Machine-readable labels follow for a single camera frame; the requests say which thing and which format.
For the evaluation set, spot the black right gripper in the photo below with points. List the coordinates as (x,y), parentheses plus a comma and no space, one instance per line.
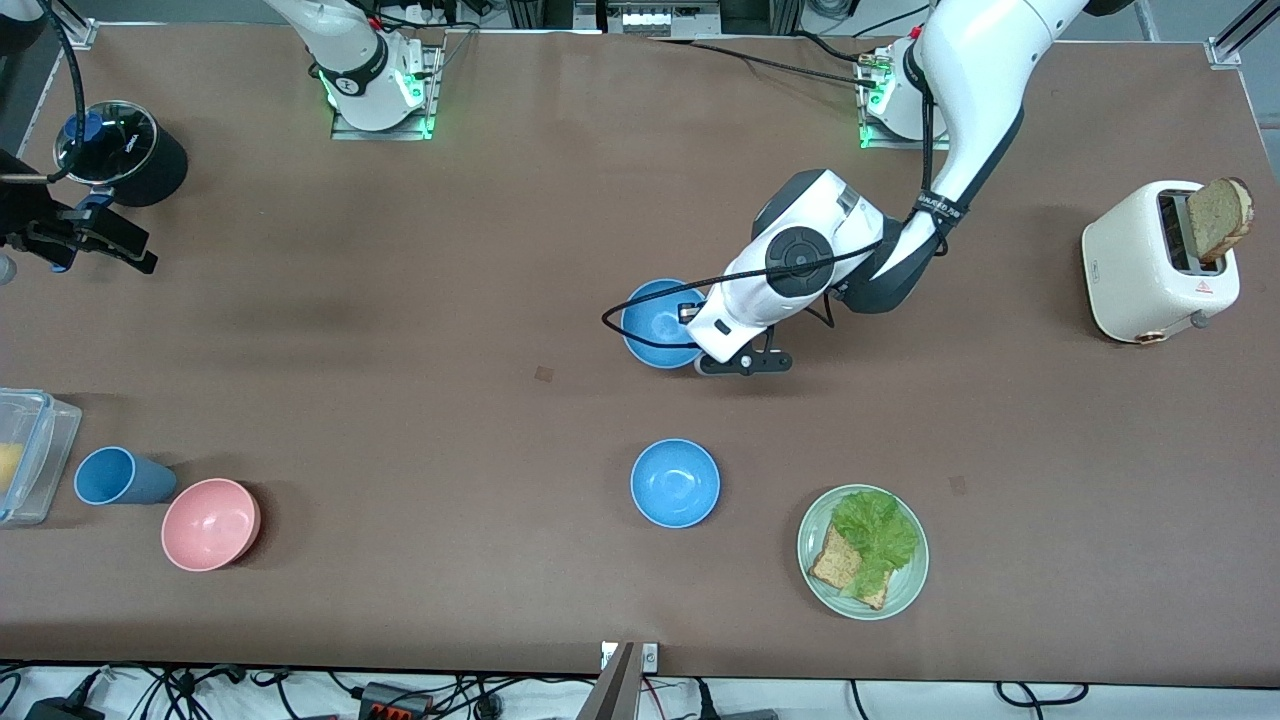
(22,209)

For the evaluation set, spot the blue bowl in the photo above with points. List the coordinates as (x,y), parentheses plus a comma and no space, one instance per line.
(675,483)
(655,325)

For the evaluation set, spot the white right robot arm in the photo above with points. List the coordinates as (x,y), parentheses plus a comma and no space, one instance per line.
(365,75)

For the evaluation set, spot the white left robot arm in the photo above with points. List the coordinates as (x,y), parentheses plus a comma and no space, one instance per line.
(800,260)

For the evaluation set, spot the pink bowl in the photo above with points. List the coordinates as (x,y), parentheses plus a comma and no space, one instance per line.
(208,525)

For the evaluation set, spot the glass lid blue knob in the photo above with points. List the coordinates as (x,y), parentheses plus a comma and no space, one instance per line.
(115,140)

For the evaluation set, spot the clear plastic container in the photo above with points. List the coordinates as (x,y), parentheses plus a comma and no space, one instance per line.
(45,430)

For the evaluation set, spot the blue cup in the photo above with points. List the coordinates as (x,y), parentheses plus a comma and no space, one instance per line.
(125,478)

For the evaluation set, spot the yellow food item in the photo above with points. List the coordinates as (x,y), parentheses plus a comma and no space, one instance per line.
(8,468)

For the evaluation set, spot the brown table mat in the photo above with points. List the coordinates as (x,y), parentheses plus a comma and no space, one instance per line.
(400,300)

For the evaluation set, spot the green lettuce leaf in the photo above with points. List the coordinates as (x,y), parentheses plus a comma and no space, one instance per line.
(878,530)

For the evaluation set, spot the brown bread slice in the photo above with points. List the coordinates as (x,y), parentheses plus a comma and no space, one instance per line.
(1220,215)
(832,565)

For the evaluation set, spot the electronics box white connectors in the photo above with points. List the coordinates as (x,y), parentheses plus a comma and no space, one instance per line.
(650,18)

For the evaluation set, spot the pale green plate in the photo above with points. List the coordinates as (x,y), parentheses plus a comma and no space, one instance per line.
(905,580)

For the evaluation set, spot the white toaster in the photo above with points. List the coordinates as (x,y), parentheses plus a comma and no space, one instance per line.
(1125,260)

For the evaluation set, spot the black power adapter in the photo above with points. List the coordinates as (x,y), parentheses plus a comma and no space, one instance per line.
(60,712)

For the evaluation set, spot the black power strip orange switches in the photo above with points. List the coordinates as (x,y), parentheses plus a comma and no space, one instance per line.
(395,705)

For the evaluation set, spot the aluminium frame post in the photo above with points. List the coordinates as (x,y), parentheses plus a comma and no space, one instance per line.
(1235,35)
(70,25)

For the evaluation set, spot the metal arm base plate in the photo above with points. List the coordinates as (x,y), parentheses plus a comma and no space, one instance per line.
(880,140)
(350,133)

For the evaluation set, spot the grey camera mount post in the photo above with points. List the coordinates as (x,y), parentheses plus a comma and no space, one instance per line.
(615,690)

